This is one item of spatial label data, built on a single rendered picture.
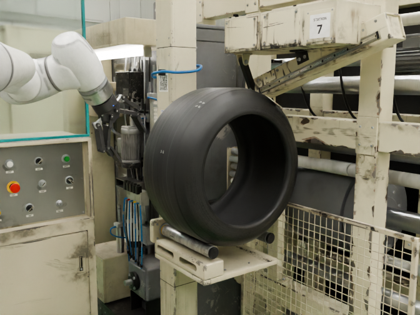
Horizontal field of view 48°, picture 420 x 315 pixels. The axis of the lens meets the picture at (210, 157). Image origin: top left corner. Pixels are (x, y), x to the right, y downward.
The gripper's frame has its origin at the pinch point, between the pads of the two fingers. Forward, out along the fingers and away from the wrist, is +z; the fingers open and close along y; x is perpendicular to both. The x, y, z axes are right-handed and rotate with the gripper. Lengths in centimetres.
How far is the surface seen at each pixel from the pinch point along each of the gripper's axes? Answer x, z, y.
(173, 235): -2, 51, 4
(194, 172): 16.7, 15.5, -5.8
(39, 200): -63, 37, 18
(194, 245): 12.0, 46.4, 6.0
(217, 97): 13.4, 5.3, -31.6
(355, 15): 47, 0, -75
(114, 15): -836, 425, -628
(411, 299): 84, 67, -13
